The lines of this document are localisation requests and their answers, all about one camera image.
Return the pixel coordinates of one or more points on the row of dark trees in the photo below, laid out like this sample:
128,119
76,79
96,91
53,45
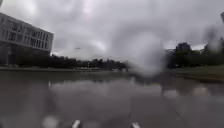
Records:
83,63

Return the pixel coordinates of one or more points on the wet grey paved ground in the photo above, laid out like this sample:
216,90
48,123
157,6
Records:
100,103

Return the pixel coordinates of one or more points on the robot's own part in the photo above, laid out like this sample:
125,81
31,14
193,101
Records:
76,124
135,125

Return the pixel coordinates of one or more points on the group of dark trees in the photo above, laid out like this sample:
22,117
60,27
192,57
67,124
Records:
193,55

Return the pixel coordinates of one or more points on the grass strip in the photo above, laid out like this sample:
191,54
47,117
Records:
203,72

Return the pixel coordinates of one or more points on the grey multi-storey building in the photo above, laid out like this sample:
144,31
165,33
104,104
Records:
23,38

